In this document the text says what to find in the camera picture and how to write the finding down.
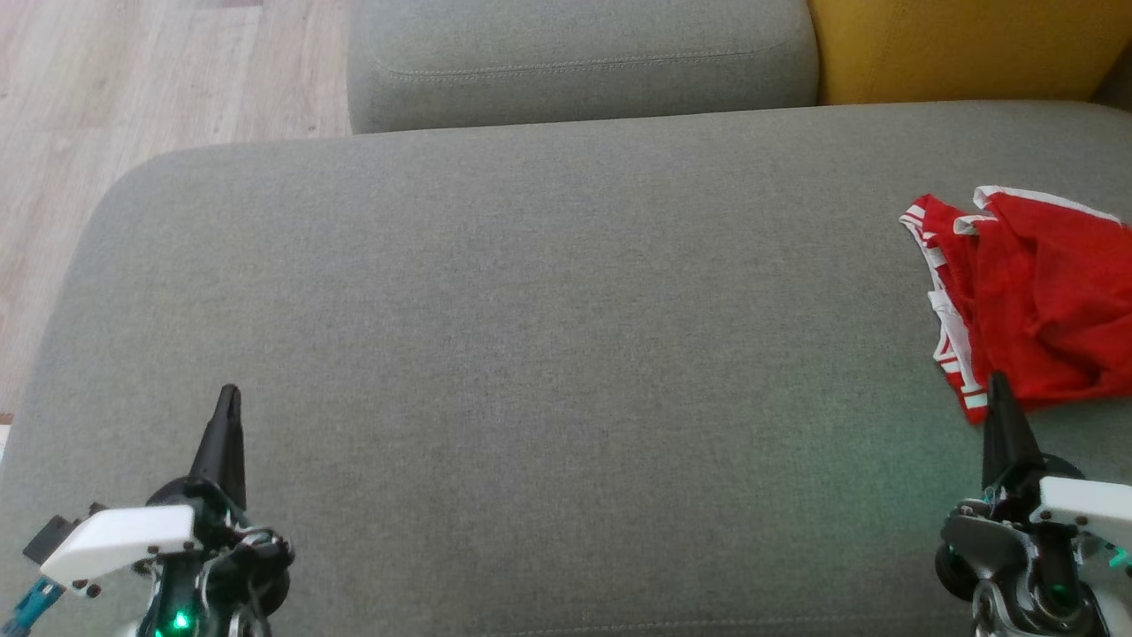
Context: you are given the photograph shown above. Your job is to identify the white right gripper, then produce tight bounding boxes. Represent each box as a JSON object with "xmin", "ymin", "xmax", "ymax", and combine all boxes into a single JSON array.
[{"xmin": 980, "ymin": 372, "xmax": 1132, "ymax": 554}]

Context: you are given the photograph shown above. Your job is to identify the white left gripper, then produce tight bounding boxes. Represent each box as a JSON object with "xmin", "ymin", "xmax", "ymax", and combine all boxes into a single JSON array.
[{"xmin": 40, "ymin": 383, "xmax": 255, "ymax": 595}]

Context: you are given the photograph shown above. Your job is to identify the red shorts with white trim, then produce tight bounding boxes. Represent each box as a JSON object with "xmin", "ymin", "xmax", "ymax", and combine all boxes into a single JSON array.
[{"xmin": 953, "ymin": 186, "xmax": 1132, "ymax": 412}]

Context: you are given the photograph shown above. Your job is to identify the large grey sofa ottoman cushion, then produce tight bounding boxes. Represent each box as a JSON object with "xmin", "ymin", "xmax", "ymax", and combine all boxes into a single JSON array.
[{"xmin": 0, "ymin": 99, "xmax": 1132, "ymax": 637}]

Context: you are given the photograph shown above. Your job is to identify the yellow sofa backrest cushion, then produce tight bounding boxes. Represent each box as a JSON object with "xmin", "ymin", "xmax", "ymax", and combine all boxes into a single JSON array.
[{"xmin": 807, "ymin": 0, "xmax": 1132, "ymax": 107}]

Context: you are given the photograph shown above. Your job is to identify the left arm cable teal plug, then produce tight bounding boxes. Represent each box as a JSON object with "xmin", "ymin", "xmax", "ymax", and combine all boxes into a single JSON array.
[{"xmin": 0, "ymin": 575, "xmax": 65, "ymax": 637}]

